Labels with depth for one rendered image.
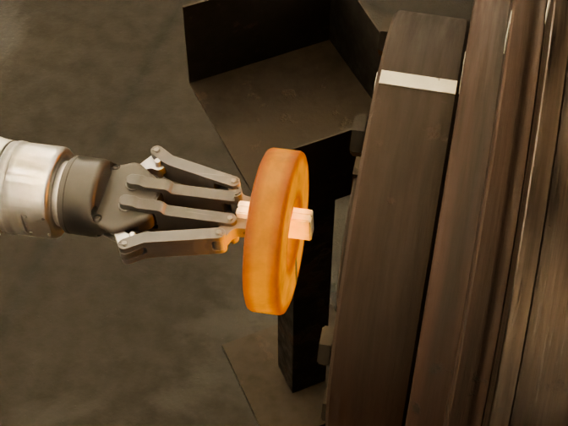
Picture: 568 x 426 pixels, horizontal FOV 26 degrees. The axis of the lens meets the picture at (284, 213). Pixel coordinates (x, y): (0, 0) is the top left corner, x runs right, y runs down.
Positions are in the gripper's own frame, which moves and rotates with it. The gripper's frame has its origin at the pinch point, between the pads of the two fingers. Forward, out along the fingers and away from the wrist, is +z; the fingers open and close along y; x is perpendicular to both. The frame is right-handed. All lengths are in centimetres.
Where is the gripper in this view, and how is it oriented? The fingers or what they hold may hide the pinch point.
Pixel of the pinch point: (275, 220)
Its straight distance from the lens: 114.4
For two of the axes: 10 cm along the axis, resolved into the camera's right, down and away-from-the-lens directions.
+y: -2.0, 7.8, -5.9
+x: -0.5, -6.1, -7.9
